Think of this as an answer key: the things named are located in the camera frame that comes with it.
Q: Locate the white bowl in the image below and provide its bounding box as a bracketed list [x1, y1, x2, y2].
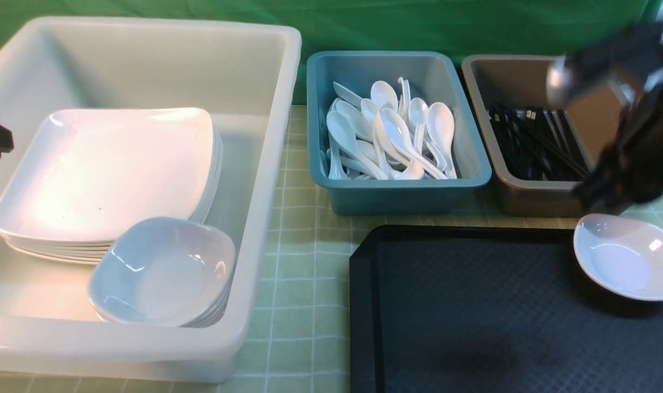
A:
[573, 213, 663, 302]

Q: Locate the stack of white square plates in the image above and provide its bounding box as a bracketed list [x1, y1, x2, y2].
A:
[0, 108, 223, 265]

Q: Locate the large white plastic tub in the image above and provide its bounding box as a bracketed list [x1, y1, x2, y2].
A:
[0, 17, 301, 383]

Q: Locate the stack of white small bowls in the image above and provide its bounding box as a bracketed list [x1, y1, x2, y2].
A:
[87, 217, 236, 328]

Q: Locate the green checkered tablecloth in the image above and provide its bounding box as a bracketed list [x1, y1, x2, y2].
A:
[0, 104, 663, 393]

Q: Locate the pile of white spoons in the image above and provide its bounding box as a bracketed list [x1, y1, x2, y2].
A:
[321, 78, 458, 181]

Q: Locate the teal plastic bin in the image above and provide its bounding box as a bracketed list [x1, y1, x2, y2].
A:
[307, 51, 492, 216]

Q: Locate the black serving tray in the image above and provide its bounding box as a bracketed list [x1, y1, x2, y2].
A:
[349, 225, 663, 392]

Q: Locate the green backdrop cloth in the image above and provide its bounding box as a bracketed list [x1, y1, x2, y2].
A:
[0, 1, 661, 105]

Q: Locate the brown plastic bin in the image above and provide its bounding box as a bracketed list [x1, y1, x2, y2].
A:
[461, 55, 637, 218]

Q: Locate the pile of black chopsticks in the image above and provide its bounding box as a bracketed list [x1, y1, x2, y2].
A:
[487, 103, 589, 182]

